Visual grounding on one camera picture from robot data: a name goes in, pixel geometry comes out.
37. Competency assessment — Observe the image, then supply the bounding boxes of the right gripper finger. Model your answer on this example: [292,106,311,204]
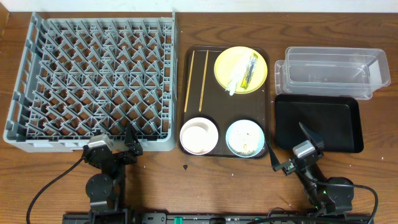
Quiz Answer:
[299,122,324,149]
[265,140,280,168]

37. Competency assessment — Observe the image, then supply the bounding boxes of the light blue bowl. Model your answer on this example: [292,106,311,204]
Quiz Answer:
[225,119,265,158]

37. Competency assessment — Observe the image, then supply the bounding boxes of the pink bowl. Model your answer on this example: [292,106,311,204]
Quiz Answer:
[180,117,219,156]

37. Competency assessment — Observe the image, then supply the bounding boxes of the white tissue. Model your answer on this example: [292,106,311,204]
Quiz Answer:
[226,50,252,96]

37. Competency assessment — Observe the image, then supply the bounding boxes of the yellow plate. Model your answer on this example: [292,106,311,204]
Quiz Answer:
[214,46,268,95]

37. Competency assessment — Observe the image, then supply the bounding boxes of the wooden chopstick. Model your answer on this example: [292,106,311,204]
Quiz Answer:
[183,50,195,113]
[198,50,209,112]

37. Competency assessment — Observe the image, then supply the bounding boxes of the rice and shell scraps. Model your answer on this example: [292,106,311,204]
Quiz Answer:
[229,127,260,156]

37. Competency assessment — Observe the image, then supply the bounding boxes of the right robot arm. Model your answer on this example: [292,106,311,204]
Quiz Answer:
[269,123,354,217]

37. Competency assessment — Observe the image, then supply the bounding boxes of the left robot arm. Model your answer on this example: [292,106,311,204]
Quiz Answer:
[81,124,143,224]

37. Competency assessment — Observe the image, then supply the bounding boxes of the black waste tray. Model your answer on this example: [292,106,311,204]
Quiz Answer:
[275,95,364,153]

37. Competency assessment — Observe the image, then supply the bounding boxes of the clear plastic bin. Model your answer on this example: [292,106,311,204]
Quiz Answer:
[274,47,391,100]

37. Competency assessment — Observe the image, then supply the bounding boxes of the grey dish rack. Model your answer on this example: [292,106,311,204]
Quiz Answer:
[3,13,178,152]

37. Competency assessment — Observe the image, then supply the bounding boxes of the brown serving tray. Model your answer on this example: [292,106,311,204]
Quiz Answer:
[178,45,272,158]

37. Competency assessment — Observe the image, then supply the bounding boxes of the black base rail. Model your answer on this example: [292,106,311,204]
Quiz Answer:
[62,212,369,224]

